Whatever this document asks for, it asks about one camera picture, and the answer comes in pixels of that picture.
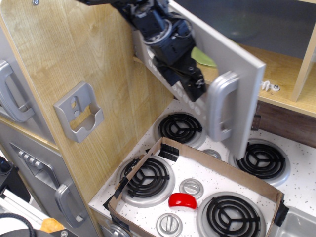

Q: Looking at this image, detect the upper grey fridge handle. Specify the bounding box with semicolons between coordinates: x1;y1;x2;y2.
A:
0;60;35;123

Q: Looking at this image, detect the lower grey fridge handle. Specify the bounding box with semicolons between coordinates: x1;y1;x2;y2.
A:
54;184;84;228

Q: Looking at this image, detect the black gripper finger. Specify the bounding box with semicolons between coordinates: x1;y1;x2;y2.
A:
157;61;181;86
181;73;206;102

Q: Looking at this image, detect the grey wall phone holder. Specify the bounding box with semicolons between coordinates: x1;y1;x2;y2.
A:
53;81;104;143

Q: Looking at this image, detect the grey oven knob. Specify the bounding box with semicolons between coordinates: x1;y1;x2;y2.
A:
110;224;130;237

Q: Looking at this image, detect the small grey middle knob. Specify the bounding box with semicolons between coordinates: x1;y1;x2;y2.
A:
203;149;222;160

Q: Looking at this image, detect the back right stove burner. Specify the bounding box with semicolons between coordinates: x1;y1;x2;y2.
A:
228;138;291;187

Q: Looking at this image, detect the steel toy sink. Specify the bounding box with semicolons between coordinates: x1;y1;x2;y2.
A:
268;206;316;237

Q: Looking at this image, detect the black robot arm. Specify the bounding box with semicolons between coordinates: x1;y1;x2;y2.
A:
82;0;206;102

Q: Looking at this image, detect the stove burner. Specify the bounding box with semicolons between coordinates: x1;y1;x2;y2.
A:
228;138;291;187
196;192;266;237
153;112;207;148
121;156;176;208

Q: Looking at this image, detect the brown cardboard tray border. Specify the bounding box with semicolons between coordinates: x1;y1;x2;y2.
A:
103;138;284;237

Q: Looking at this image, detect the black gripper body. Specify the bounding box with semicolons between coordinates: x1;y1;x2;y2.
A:
147;19;201;80

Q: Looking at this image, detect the green toy plate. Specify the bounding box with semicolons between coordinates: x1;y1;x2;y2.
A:
191;46;217;67

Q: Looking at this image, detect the grey centre stove knob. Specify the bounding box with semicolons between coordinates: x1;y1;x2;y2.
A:
179;178;204;199

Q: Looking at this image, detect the grey ice dispenser panel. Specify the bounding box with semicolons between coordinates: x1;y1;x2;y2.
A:
10;143;60;190

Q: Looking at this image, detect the front right stove burner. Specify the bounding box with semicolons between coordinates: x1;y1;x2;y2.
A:
196;192;266;237

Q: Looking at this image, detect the grey front stove knob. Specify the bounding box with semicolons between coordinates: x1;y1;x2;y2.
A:
156;213;183;237

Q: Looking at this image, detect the red toy food piece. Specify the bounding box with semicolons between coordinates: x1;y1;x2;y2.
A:
168;193;198;210

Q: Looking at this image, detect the hanging toy spatula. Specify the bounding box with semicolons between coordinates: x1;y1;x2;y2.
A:
251;114;261;131

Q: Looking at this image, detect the grey fridge handle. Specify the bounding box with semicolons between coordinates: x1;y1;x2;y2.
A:
0;60;35;123
54;184;84;228

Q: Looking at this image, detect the white plastic door latch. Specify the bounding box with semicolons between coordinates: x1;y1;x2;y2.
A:
260;80;280;92

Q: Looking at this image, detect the grey toy microwave door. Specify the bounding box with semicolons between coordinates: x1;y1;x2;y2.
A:
132;0;266;159

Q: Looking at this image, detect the grey stove knob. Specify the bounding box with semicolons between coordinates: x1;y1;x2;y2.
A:
179;178;204;199
156;213;183;237

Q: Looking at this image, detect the front left stove burner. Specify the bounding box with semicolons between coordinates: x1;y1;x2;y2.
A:
121;156;176;208

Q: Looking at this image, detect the back left stove burner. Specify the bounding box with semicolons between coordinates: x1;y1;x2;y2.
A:
153;112;207;148

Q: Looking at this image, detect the black braided cable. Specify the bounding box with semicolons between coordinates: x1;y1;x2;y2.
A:
0;212;37;237

